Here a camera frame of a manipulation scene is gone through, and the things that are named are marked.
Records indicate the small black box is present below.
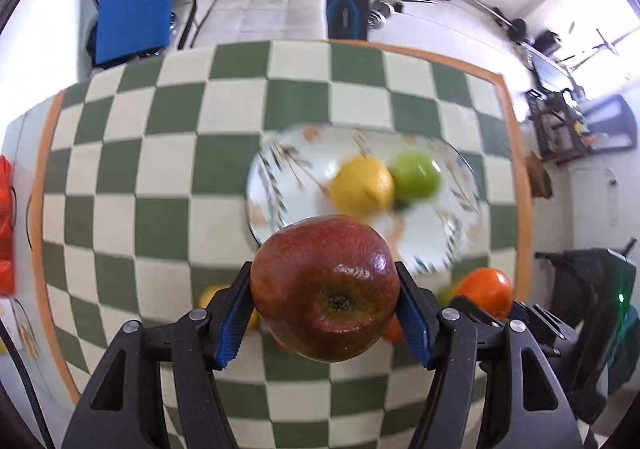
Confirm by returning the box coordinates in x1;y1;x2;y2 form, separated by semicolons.
532;30;563;56

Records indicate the thick black cable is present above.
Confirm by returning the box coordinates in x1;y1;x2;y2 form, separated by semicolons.
0;319;56;449

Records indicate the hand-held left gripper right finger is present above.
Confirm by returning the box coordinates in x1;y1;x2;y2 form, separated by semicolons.
394;261;586;449

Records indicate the red apple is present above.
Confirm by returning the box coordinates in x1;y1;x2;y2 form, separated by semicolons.
250;215;402;362

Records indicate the red plastic bag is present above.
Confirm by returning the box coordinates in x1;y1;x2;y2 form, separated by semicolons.
0;155;18;297

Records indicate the yellow lemon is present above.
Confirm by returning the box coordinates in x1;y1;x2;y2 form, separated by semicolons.
330;155;396;217

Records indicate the dark wooden chair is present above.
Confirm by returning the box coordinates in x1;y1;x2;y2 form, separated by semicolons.
575;94;638;152

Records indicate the chrome dumbbell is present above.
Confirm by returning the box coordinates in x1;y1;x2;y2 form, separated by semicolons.
367;0;403;31

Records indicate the small wooden stool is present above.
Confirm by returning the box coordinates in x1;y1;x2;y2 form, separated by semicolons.
525;151;553;200

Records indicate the dark treadmill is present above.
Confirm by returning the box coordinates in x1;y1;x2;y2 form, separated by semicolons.
530;51;586;92

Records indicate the green white checkered tablecloth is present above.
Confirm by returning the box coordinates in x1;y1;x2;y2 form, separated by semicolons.
27;40;533;449

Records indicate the white patterned oval plate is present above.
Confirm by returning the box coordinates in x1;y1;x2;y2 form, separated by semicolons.
246;123;483;275

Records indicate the yellow pear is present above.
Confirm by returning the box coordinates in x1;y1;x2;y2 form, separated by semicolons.
197;284;261;330

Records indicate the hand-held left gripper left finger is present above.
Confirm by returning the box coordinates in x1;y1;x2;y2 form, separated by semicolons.
60;261;258;449

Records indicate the orange mandarin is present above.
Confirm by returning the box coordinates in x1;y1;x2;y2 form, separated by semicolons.
452;267;514;322
382;314;407;342

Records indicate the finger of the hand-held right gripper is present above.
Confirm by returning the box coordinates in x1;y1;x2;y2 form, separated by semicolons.
510;301;576;360
451;295;509;327

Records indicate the dark wooden side table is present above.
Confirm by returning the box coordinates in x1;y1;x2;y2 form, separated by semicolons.
525;89;588;162

